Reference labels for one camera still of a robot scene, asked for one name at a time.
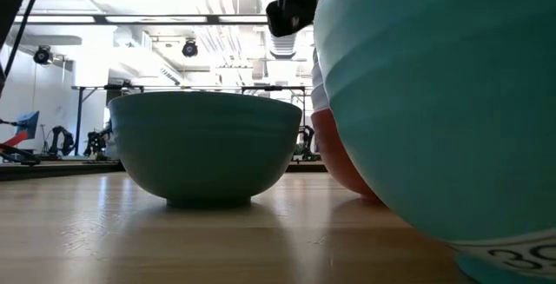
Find dark green bowl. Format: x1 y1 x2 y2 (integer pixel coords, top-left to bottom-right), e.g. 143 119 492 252
107 91 304 209

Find turquoise bowl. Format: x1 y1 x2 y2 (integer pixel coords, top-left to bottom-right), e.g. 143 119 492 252
312 0 556 284

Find red bowl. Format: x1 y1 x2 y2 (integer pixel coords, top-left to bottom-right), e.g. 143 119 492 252
309 107 383 201

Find red background part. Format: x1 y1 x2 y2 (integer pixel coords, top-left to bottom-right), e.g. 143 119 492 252
2 130 30 149

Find black ceiling cable reel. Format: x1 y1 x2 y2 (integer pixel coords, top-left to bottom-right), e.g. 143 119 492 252
33 44 54 66
181 38 200 59

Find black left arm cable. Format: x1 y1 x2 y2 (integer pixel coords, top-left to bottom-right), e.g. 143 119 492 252
0 0 52 98

